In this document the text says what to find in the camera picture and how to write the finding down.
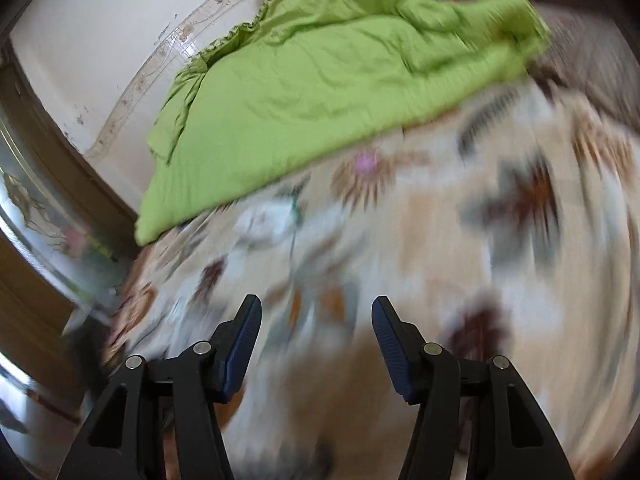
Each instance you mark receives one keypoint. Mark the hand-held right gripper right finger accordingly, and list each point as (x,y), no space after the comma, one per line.
(397,355)

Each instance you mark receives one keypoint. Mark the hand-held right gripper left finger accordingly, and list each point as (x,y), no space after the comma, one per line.
(242,350)

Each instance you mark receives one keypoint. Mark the leaf print blanket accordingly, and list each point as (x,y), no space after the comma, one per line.
(450,240)

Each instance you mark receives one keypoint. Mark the white plastic bag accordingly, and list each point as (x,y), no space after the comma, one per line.
(267,220)

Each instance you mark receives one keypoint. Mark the small pink wrapper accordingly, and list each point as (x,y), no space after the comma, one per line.
(366,162)

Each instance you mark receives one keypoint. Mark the glass wardrobe door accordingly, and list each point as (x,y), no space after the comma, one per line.
(35,220)

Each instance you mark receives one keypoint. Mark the green comforter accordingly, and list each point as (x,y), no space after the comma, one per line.
(310,85)

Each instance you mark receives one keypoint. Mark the striped brown cushion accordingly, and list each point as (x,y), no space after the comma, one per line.
(590,60)

